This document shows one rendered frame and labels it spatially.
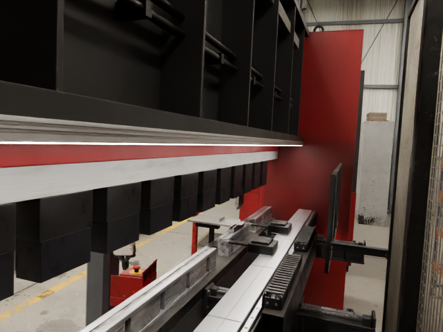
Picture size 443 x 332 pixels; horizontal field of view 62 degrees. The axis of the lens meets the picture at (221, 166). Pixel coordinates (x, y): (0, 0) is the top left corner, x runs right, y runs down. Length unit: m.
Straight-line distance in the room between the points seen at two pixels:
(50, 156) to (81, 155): 0.08
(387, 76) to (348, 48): 6.44
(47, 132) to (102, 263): 1.95
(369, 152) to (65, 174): 6.81
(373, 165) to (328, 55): 4.68
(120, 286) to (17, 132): 1.46
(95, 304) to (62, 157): 1.79
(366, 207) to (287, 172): 4.68
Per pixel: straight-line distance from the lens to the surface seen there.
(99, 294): 2.47
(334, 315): 1.48
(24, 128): 0.45
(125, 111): 0.64
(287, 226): 1.99
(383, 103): 9.24
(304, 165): 2.85
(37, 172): 0.75
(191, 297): 1.45
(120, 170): 0.95
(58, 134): 0.49
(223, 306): 1.13
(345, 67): 2.88
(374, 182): 7.40
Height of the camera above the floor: 1.47
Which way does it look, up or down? 4 degrees down
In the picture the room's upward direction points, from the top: 3 degrees clockwise
